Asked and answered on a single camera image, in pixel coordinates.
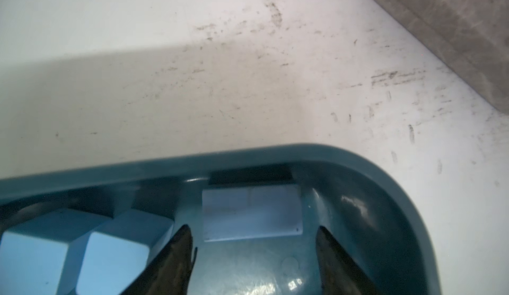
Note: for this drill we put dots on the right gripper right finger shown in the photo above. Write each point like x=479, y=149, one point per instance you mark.
x=338, y=271

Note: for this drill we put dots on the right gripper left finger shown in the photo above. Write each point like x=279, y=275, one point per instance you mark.
x=171, y=270

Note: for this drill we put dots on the light blue cube block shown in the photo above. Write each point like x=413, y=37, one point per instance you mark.
x=119, y=250
x=44, y=255

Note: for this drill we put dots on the light blue long block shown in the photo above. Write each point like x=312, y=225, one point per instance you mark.
x=231, y=214

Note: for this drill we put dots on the teal plastic bin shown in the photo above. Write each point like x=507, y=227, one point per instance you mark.
x=363, y=208

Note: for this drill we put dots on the grey stone brick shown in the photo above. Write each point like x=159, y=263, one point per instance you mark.
x=469, y=36

